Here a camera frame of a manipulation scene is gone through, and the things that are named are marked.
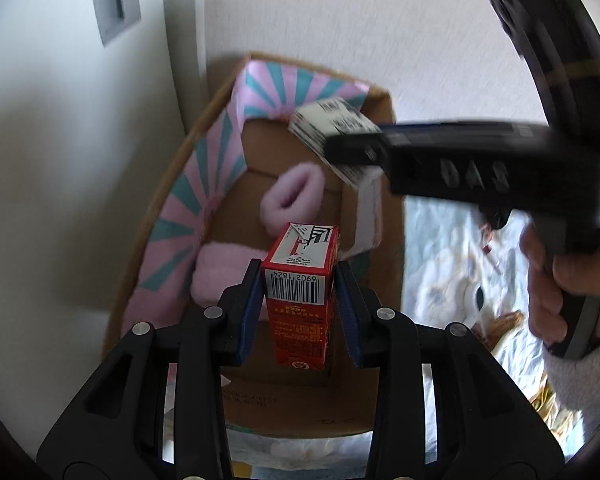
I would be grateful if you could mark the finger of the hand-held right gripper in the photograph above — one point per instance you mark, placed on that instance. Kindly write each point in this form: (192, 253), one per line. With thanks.
(350, 152)

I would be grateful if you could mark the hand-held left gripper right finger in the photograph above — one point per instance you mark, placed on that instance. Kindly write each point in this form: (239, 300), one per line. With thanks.
(347, 312)

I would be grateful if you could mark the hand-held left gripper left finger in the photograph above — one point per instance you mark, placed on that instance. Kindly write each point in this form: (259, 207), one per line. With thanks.
(247, 312)

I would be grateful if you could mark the red carton box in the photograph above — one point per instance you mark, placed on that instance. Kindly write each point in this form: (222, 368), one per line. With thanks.
(300, 310)

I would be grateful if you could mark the white box with black label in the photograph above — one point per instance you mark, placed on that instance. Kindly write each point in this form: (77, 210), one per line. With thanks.
(310, 120)

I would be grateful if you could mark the cardboard box with pink flaps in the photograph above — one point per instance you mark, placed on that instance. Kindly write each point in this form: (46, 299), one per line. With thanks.
(280, 160)

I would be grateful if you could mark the person's right forearm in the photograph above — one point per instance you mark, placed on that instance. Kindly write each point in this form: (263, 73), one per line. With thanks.
(590, 385)

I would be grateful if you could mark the person's right hand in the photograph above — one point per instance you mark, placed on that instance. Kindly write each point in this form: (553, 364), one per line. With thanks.
(545, 310)

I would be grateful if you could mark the pink fluffy slipper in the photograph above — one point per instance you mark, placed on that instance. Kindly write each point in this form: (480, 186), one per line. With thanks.
(300, 195)
(220, 265)

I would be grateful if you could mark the red and white pen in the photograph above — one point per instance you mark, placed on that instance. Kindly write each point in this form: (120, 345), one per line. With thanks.
(491, 257)

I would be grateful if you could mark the grey window frame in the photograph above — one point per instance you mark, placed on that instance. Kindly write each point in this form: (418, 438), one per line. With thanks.
(107, 0)

